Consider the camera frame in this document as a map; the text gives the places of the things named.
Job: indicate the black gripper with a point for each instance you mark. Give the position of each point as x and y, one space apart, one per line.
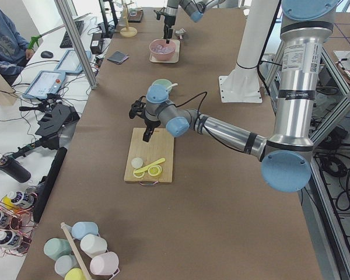
150 122
170 21

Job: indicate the white plastic spoon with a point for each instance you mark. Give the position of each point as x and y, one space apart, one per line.
172 85

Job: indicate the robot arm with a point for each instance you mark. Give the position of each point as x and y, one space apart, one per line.
194 9
285 156

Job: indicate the pile of clear ice cubes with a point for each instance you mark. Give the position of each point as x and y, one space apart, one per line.
162 49

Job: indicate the pink bowl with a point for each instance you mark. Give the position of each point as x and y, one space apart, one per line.
161 57

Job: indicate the mint green bowl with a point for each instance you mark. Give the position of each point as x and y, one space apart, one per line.
164 82

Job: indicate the wooden cutting board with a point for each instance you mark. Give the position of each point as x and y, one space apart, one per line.
160 145

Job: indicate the lemon end piece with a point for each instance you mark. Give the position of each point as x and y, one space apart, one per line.
137 162

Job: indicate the wooden mug tree stand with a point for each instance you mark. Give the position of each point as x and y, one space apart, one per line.
127 30

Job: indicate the lemon slice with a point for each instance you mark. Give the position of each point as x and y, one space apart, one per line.
155 170
138 175

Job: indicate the grey folded cloth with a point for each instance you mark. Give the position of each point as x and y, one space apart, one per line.
118 57

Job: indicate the white pillar stand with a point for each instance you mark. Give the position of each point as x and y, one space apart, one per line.
242 85

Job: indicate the teach pendant tablet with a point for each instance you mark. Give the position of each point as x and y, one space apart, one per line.
69 63
46 82

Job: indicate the pastel cup rack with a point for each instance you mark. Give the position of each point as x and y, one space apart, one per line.
82 254

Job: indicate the person in blue sweater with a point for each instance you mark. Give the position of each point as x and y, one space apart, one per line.
14 50

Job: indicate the aluminium frame post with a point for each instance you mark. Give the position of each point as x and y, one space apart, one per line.
66 16

